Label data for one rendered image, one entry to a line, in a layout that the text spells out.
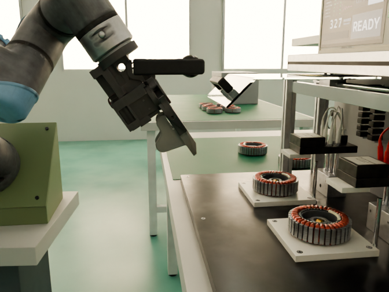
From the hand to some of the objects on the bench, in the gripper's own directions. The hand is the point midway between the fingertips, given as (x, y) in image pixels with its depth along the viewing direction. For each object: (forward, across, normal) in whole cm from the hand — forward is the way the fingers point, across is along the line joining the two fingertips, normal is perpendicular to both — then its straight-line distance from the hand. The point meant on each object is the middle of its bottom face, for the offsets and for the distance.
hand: (194, 146), depth 64 cm
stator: (+27, +1, +10) cm, 29 cm away
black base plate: (+31, -11, +10) cm, 34 cm away
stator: (+40, -55, +24) cm, 72 cm away
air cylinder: (+36, +1, +22) cm, 42 cm away
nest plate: (+28, -23, +9) cm, 38 cm away
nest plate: (+28, +1, +10) cm, 30 cm away
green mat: (+42, -76, +27) cm, 91 cm away
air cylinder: (+36, -23, +22) cm, 48 cm away
